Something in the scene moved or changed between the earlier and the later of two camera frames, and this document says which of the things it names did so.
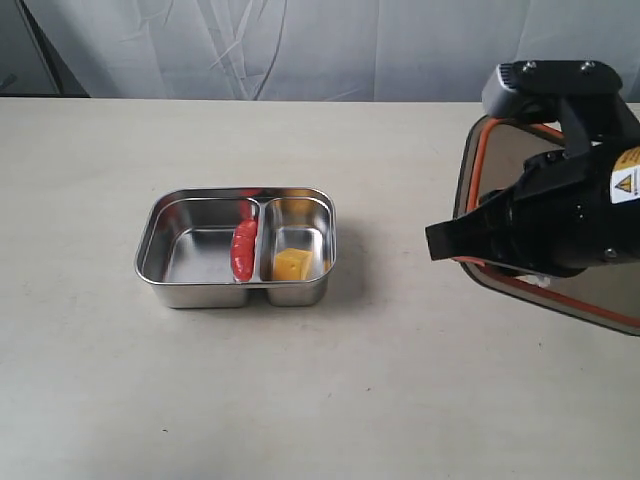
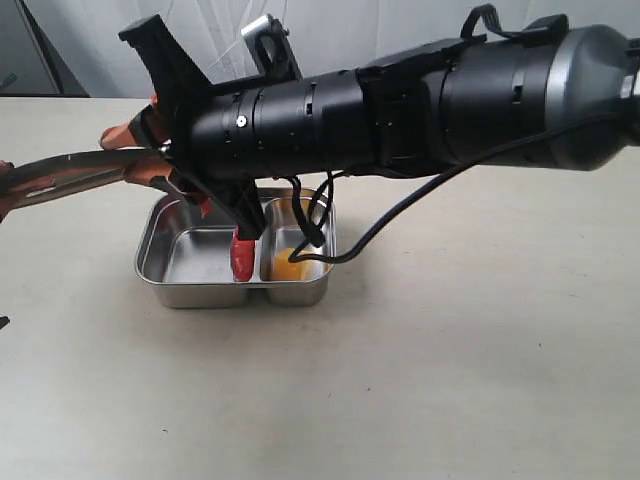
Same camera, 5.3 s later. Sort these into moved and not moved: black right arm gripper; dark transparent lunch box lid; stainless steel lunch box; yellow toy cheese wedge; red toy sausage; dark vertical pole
Moved: black right arm gripper; dark transparent lunch box lid
Not moved: red toy sausage; dark vertical pole; stainless steel lunch box; yellow toy cheese wedge
